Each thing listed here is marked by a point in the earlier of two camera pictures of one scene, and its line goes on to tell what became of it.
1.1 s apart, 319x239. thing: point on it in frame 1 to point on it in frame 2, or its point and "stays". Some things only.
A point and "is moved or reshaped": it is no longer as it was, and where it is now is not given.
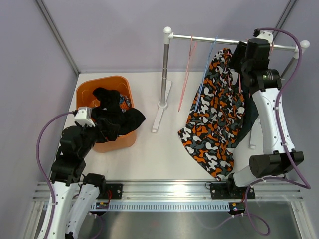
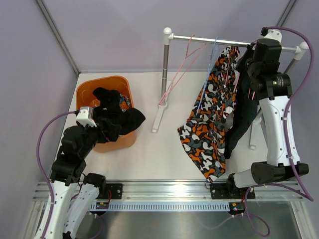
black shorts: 129,119 stays
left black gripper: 111,132 stays
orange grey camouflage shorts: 216,117 is moved or reshaped
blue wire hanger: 205,71 to 213,62
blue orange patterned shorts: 124,102 stays
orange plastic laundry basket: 84,98 stays
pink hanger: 239,73 to 238,52
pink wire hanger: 193,47 to 189,59
